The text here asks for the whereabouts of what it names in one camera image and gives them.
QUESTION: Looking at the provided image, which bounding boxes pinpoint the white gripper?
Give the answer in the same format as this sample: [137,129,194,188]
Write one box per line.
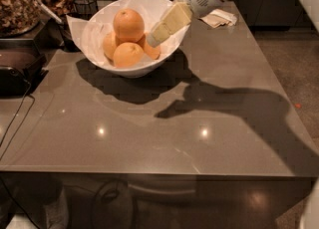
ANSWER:
[146,0,221,48]

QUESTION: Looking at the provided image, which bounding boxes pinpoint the orange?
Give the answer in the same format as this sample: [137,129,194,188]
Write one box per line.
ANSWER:
[113,42,144,68]
[102,32,121,60]
[113,8,145,42]
[138,35,160,60]

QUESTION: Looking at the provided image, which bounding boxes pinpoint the white bowl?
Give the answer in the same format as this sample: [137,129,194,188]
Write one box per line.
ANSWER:
[79,0,190,80]

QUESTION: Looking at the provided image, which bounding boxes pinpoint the folded paper napkins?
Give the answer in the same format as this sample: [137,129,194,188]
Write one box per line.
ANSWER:
[201,9,237,28]

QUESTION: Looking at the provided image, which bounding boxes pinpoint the white paper liner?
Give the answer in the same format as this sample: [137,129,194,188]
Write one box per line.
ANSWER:
[66,0,190,69]

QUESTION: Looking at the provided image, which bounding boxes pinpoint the large glass snack jar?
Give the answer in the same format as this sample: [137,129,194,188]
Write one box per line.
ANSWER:
[0,0,40,38]

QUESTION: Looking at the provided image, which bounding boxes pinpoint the black appliance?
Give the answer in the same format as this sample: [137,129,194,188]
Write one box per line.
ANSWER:
[0,41,47,98]

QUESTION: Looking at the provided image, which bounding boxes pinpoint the black wire cup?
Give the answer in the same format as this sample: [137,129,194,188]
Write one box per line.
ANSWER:
[74,0,98,20]

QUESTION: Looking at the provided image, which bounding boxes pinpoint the black power cable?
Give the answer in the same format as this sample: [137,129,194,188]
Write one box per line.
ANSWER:
[0,79,36,159]

